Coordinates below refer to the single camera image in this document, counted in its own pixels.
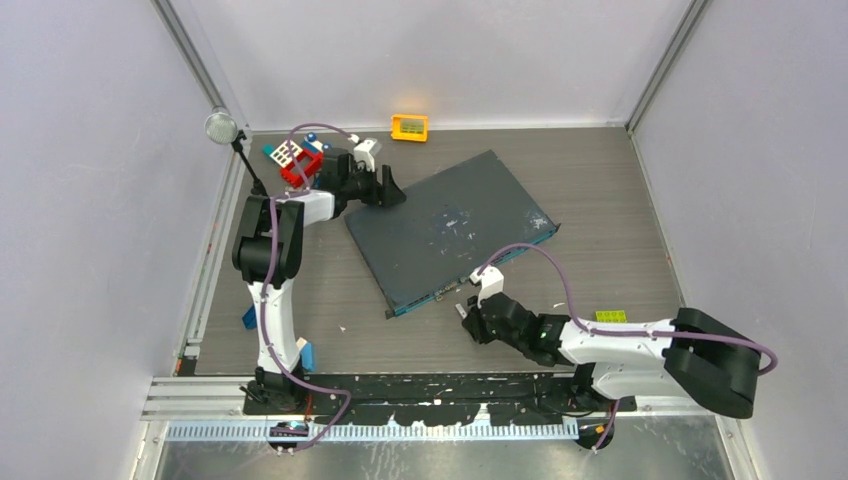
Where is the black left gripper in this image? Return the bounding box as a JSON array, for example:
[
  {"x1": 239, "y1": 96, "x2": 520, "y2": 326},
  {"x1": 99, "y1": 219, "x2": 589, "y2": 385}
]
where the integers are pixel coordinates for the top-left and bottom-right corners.
[{"x1": 341, "y1": 161, "x2": 404, "y2": 208}]

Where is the dark grey network switch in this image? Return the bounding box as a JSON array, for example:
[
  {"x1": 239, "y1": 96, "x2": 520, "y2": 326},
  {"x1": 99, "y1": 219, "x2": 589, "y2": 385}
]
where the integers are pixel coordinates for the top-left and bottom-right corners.
[{"x1": 344, "y1": 150, "x2": 559, "y2": 318}]

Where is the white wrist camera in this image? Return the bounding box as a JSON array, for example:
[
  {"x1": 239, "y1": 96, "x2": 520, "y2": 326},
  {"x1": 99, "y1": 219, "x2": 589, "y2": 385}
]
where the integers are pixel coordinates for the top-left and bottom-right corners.
[
  {"x1": 348, "y1": 134, "x2": 382, "y2": 172},
  {"x1": 469, "y1": 265, "x2": 505, "y2": 307}
]

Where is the green toy brick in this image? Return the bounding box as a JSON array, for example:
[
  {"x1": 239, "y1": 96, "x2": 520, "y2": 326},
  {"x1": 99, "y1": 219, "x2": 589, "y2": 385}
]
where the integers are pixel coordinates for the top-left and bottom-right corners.
[{"x1": 595, "y1": 310, "x2": 628, "y2": 324}]

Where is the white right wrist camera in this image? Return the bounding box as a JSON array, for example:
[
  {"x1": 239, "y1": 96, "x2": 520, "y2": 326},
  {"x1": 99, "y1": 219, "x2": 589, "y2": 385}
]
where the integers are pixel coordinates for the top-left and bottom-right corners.
[{"x1": 469, "y1": 265, "x2": 505, "y2": 307}]

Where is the blue white toy brick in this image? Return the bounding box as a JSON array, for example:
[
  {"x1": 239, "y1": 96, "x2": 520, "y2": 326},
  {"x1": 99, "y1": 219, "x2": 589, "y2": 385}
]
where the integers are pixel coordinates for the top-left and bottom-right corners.
[{"x1": 300, "y1": 132, "x2": 333, "y2": 153}]

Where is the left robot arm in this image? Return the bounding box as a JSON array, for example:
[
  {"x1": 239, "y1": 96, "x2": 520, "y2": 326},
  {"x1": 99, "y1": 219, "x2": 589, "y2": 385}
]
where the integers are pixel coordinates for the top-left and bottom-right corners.
[{"x1": 232, "y1": 139, "x2": 406, "y2": 414}]

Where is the red toy brick frame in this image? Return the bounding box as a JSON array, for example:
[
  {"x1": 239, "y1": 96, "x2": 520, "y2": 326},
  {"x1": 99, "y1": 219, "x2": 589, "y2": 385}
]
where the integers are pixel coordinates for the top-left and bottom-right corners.
[{"x1": 279, "y1": 150, "x2": 324, "y2": 188}]

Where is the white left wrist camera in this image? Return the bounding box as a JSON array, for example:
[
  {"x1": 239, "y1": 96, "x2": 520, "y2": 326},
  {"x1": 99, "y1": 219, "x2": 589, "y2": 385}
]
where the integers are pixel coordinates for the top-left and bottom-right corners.
[{"x1": 348, "y1": 134, "x2": 382, "y2": 172}]

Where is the white window toy brick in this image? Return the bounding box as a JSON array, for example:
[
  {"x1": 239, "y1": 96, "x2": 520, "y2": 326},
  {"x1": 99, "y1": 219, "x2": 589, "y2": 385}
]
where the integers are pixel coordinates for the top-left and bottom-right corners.
[{"x1": 263, "y1": 140, "x2": 303, "y2": 168}]

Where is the blue white wedge block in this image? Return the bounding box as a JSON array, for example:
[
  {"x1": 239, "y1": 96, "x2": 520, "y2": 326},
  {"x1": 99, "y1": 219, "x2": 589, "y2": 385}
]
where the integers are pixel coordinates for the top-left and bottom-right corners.
[{"x1": 296, "y1": 337, "x2": 315, "y2": 372}]

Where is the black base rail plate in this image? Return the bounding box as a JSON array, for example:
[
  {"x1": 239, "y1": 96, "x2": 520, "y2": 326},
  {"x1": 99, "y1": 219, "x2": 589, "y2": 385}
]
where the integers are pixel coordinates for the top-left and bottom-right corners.
[{"x1": 240, "y1": 372, "x2": 612, "y2": 427}]

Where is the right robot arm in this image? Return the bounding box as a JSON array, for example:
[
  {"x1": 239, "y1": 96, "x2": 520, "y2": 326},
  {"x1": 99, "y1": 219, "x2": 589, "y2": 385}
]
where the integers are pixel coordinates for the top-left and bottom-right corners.
[{"x1": 462, "y1": 293, "x2": 765, "y2": 419}]

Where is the blue toy block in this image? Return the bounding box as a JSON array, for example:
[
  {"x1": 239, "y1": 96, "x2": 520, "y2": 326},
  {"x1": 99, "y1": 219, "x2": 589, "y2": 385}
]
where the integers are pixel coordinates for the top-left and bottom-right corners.
[{"x1": 241, "y1": 306, "x2": 257, "y2": 330}]

